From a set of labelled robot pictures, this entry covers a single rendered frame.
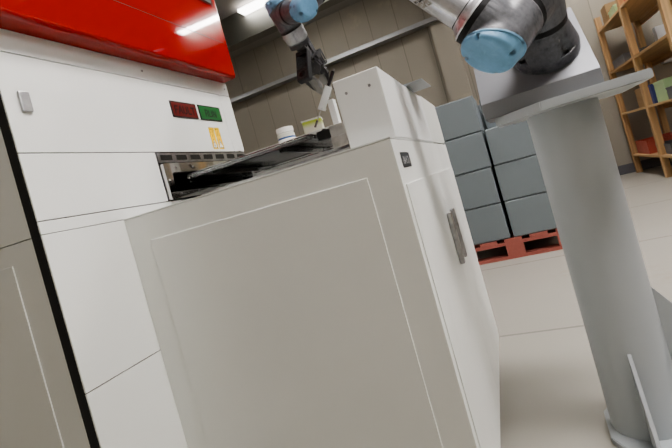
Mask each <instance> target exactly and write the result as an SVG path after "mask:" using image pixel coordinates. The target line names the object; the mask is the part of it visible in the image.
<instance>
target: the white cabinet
mask: <svg viewBox="0 0 672 448"><path fill-rule="evenodd" d="M125 225H126V229H127V232H128V236H129V239H130V243H131V247H132V250H133V254H134V257H135V261H136V264H137V268H138V271H139V275H140V279H141V282H142V286H143V289H144V293H145V296H146V300H147V303H148V307H149V310H150V314H151V318H152V321H153V325H154V328H155V332H156V335H157V339H158V342H159V346H160V350H161V353H162V357H163V360H164V364H165V367H166V371H167V374H168V378H169V381H170V385H171V389H172V392H173V396H174V399H175V403H176V406H177V410H178V413H179V417H180V421H181V424H182V428H183V431H184V435H185V438H186V442H187V445H188V448H501V444H500V383H499V334H498V331H497V326H496V322H495V319H494V315H493V312H492V308H491V305H490V301H489V297H488V294H487V290H486V287H485V283H484V280H483V276H482V272H481V269H480V265H479V262H478V258H477V255H476V251H475V247H474V244H473V240H472V237H471V233H470V230H469V226H468V222H467V219H466V215H465V212H464V208H463V205H462V201H461V197H460V194H459V190H458V187H457V183H456V180H455V176H454V172H453V169H452V167H451V163H450V159H449V156H448V152H447V149H446V145H443V144H434V143H425V142H416V141H407V140H397V139H387V140H384V141H380V142H377V143H374V144H371V145H368V146H364V147H361V148H358V149H355V150H352V151H348V152H345V153H342V154H339V155H336V156H332V157H329V158H326V159H323V160H320V161H316V162H313V163H310V164H307V165H304V166H300V167H297V168H294V169H291V170H287V171H284V172H281V173H278V174H275V175H271V176H268V177H265V178H262V179H259V180H255V181H252V182H249V183H246V184H243V185H239V186H236V187H233V188H230V189H227V190H223V191H220V192H217V193H214V194H211V195H207V196H204V197H201V198H198V199H195V200H191V201H188V202H185V203H182V204H179V205H175V206H172V207H169V208H166V209H162V210H159V211H156V212H153V213H150V214H146V215H143V216H140V217H137V218H134V219H130V220H127V221H125Z"/></svg>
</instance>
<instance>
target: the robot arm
mask: <svg viewBox="0 0 672 448"><path fill-rule="evenodd" d="M324 1H325V0H267V1H266V2H265V5H264V6H265V8H266V10H267V12H268V14H269V17H271V19H272V21H273V22H274V24H275V26H276V27H277V29H278V31H279V32H280V34H281V36H282V37H283V38H282V39H283V40H285V42H286V44H287V45H288V46H289V48H290V49H291V51H295V50H297V51H298V52H297V53H296V69H297V82H298V83H300V84H301V85H302V84H304V83H306V85H308V86H309V87H310V88H311V89H313V90H314V91H316V92H317V93H319V94H320V95H322V93H323V90H324V89H323V86H325V85H326V86H327V83H328V80H329V71H328V69H327V67H325V66H324V64H326V63H327V59H326V58H325V56H324V54H323V52H322V50H321V49H320V48H319V49H317V50H316V49H315V48H314V46H313V44H312V42H311V41H310V39H309V37H308V35H307V32H306V30H305V28H304V27H303V25H302V23H304V22H308V21H309V20H311V19H313V18H314V17H315V16H316V15H317V11H318V7H319V6H320V5H321V4H322V3H323V2H324ZM409 1H411V2H412V3H413V4H415V5H416V6H418V7H419V8H421V9H422V10H424V11H425V12H427V13H428V14H430V15H431V16H433V17H434V18H436V19H437V20H439V21H440V22H442V23H443V24H445V25H446V26H448V27H449V28H451V29H452V30H453V31H454V37H455V41H457V42H458V43H460V44H461V54H462V56H463V57H465V61H466V62H467V63H468V64H469V65H470V66H472V67H473V68H475V69H477V70H479V71H482V72H485V73H491V74H494V73H503V72H506V71H508V70H510V69H511V68H512V67H513V66H514V67H515V68H516V69H517V70H518V71H520V72H522V73H525V74H530V75H539V74H546V73H550V72H553V71H556V70H558V69H560V68H562V67H564V66H566V65H567V64H569V63H570V62H571V61H573V60H574V59H575V58H576V56H577V55H578V53H579V51H580V48H581V43H580V37H579V34H578V32H577V31H576V29H575V27H574V26H573V24H572V23H571V21H570V20H569V18H568V15H567V8H566V2H565V0H409ZM321 53H322V55H323V56H324V58H325V60H324V58H323V56H322V55H321ZM316 74H318V75H320V74H321V75H320V77H319V80H318V79H317V78H316V77H315V76H314V75H316ZM322 84H323V86H322Z"/></svg>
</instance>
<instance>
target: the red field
mask: <svg viewBox="0 0 672 448"><path fill-rule="evenodd" d="M171 105H172V108H173V112H174V115H176V116H185V117H194V118H198V116H197V112H196V108H195V105H191V104H184V103H177V102H171Z"/></svg>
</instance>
